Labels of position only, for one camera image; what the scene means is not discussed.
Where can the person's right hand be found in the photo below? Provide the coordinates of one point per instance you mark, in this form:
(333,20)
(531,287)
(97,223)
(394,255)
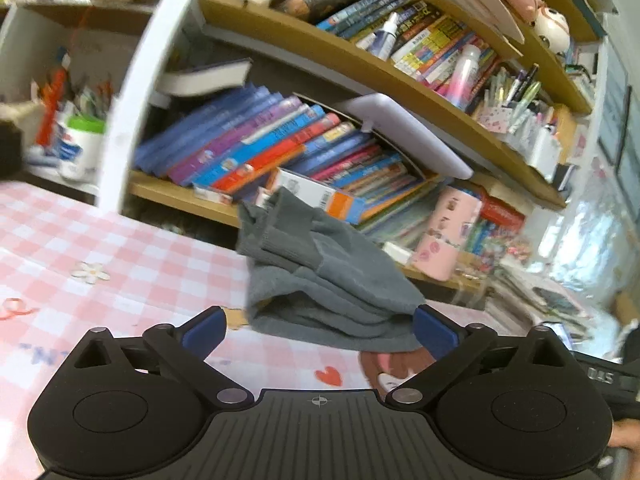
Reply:
(625,434)

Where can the white round plush toy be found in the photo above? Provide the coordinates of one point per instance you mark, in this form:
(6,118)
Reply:
(550,27)

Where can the orange white box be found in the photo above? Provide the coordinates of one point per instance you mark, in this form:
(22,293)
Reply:
(345,207)

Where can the white wooden bookshelf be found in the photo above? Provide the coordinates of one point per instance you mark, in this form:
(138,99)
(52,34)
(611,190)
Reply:
(130,110)

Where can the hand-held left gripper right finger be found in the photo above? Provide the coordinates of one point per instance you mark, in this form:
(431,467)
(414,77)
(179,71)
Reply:
(432,330)

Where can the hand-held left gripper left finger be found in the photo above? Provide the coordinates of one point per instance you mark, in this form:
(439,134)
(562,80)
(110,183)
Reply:
(202,332)

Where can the white spray bottle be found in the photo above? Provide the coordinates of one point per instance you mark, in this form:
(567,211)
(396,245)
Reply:
(384,40)

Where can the patterned pen holder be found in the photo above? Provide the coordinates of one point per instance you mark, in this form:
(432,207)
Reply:
(497,119)

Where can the pink white bottle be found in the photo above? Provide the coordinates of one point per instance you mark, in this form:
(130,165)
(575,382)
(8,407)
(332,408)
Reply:
(462,75)

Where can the white desk container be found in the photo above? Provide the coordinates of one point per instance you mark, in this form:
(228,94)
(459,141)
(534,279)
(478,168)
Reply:
(545,147)

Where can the red cardboard box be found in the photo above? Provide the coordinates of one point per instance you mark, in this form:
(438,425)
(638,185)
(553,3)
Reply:
(502,212)

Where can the white charger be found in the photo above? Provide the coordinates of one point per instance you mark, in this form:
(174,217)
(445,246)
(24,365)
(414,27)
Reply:
(397,252)

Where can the row of study books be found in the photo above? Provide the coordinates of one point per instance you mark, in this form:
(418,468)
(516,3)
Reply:
(380,5)

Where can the stack of magazines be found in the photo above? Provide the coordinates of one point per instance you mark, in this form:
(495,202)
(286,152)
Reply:
(540,300)

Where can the gray sweatshirt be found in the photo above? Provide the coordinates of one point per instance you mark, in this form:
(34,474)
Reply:
(320,285)

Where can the thick gray book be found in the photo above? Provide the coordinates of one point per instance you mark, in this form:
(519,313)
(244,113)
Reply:
(210,77)

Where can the row of colourful books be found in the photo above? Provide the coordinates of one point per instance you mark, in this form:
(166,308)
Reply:
(240,145)

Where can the pink checkered tablecloth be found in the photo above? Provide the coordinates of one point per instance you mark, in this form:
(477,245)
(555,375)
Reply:
(125,260)

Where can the white jar green lid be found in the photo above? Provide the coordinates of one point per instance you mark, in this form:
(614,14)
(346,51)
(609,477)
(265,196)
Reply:
(80,155)

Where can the pink cylindrical container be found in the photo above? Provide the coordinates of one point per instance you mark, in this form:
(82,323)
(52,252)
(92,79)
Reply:
(445,240)

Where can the bunch of pens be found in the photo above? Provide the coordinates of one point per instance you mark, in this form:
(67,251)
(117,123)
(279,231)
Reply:
(515,85)

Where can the white flat board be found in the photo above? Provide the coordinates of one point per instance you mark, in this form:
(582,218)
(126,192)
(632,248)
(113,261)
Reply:
(400,125)

